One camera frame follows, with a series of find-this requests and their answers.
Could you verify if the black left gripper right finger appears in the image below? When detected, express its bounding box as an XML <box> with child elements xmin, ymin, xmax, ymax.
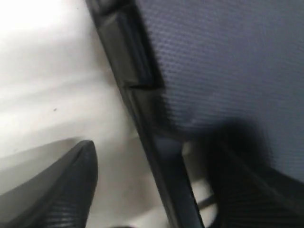
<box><xmin>181</xmin><ymin>121</ymin><xmax>304</xmax><ymax>228</ymax></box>

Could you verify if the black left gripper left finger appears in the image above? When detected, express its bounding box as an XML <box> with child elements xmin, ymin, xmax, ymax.
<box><xmin>0</xmin><ymin>140</ymin><xmax>98</xmax><ymax>228</ymax></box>

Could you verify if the black plastic carrying case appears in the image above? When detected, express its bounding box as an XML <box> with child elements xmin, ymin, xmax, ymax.
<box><xmin>87</xmin><ymin>0</ymin><xmax>304</xmax><ymax>228</ymax></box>

